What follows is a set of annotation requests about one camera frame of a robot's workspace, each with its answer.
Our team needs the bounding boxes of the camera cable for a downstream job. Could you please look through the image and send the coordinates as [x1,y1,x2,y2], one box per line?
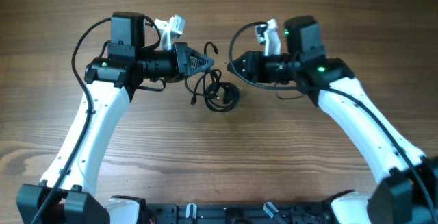
[29,17,114,224]
[228,21,438,218]

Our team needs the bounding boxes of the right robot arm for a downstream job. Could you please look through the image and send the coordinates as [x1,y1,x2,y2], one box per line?
[228,15,437,223]

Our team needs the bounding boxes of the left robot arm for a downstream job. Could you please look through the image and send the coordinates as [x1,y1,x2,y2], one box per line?
[16,12,214,223]

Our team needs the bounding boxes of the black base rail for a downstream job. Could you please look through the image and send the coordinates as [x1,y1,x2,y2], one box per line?
[144,202,333,224]

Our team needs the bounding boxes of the thin black USB cable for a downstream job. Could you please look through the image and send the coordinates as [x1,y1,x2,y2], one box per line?
[183,41,220,106]

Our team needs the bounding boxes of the right camera cable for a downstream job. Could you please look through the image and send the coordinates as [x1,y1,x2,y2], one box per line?
[228,21,438,218]

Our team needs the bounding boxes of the left camera cable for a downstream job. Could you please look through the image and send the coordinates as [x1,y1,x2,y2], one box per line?
[29,17,114,224]

